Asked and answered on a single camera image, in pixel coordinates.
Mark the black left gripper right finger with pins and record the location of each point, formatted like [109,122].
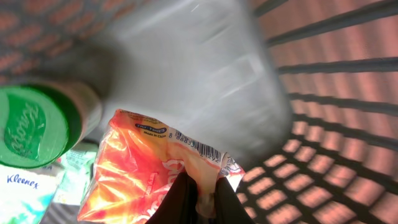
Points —
[229,209]

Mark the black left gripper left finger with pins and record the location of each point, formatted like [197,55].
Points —
[178,206]

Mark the orange tissue pack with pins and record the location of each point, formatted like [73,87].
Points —
[139,160]

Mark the teal snack packet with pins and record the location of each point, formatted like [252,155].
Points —
[77,176]

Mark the green tissue pack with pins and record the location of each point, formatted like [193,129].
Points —
[27,193]

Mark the green lid jar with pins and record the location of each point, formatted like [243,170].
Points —
[41,121]

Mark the grey plastic mesh basket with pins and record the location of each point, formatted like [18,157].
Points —
[303,94]

